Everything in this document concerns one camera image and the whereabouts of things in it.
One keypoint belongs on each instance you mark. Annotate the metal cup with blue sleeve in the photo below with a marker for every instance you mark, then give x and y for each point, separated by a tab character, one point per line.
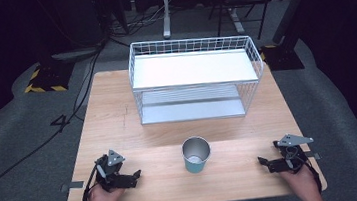
197	157

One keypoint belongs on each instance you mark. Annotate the person's right hand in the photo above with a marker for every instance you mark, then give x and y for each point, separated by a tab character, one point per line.
300	181

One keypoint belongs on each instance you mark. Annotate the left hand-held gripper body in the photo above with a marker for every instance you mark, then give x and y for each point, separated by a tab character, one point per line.
107	173

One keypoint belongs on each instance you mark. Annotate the white desk frame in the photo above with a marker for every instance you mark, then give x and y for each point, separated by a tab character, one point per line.
166	11

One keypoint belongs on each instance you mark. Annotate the grey tape tab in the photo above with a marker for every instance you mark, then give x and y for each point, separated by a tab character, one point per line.
72	185
313	156

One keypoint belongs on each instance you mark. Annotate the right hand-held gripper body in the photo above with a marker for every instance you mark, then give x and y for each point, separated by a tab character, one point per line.
293	159

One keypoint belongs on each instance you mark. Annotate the black base with hazard stripes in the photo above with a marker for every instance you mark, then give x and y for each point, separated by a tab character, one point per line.
47	79
282	57

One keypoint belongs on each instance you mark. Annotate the black slanted stand pole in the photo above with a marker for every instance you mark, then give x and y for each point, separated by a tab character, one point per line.
293	3

